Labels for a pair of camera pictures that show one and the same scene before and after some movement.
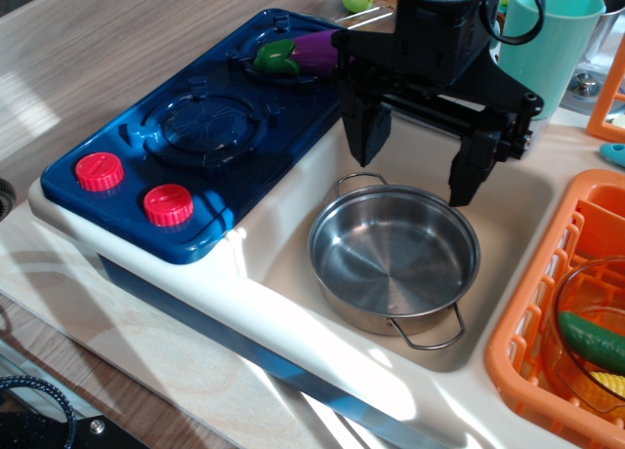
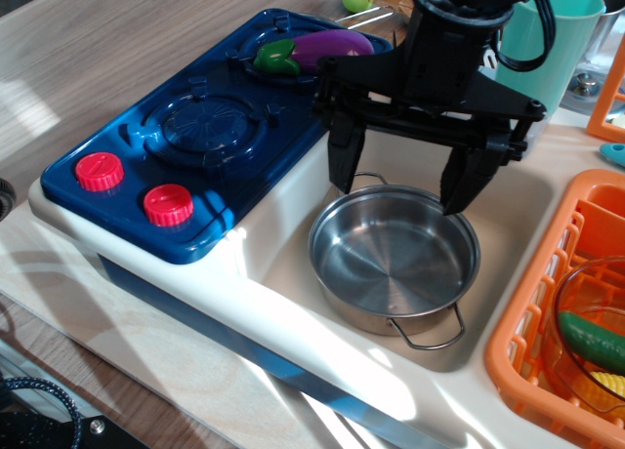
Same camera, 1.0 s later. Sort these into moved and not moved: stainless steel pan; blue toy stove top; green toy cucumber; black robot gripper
Moved: black robot gripper
Not moved: stainless steel pan; green toy cucumber; blue toy stove top
